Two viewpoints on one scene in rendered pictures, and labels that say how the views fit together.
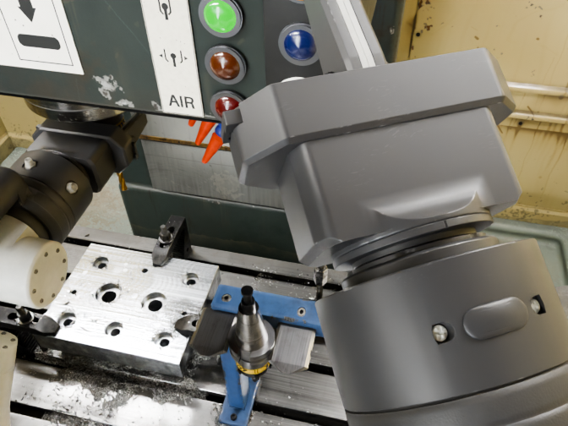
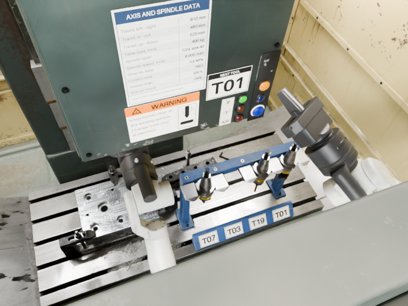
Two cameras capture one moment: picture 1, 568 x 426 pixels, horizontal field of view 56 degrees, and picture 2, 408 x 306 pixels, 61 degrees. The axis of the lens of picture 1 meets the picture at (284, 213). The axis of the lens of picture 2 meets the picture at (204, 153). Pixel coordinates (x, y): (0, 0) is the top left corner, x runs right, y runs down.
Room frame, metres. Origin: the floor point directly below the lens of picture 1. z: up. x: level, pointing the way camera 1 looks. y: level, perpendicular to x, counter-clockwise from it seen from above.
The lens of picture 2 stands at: (-0.09, 0.45, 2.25)
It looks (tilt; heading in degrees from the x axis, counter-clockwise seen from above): 53 degrees down; 321
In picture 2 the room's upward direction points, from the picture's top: 5 degrees clockwise
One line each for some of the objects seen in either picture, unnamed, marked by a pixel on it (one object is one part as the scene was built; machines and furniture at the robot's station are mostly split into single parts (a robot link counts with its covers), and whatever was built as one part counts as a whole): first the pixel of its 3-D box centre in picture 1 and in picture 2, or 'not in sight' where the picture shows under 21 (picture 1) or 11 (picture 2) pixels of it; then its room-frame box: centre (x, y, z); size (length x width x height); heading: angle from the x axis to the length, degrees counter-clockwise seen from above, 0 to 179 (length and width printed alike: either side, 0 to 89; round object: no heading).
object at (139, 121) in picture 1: (136, 129); not in sight; (0.54, 0.18, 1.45); 0.06 x 0.02 x 0.03; 166
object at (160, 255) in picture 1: (170, 248); (113, 174); (0.76, 0.25, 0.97); 0.13 x 0.03 x 0.15; 166
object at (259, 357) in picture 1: (251, 341); (205, 187); (0.38, 0.05, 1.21); 0.06 x 0.06 x 0.03
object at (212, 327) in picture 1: (213, 334); (190, 192); (0.40, 0.10, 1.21); 0.07 x 0.05 x 0.01; 166
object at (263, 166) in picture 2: not in sight; (264, 163); (0.33, -0.17, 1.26); 0.04 x 0.04 x 0.07
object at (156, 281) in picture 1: (133, 304); (116, 206); (0.62, 0.30, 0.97); 0.29 x 0.23 x 0.05; 76
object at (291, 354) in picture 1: (292, 349); (220, 183); (0.37, -0.01, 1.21); 0.07 x 0.05 x 0.01; 166
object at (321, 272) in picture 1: (319, 285); (187, 158); (0.67, -0.07, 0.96); 0.03 x 0.03 x 0.13
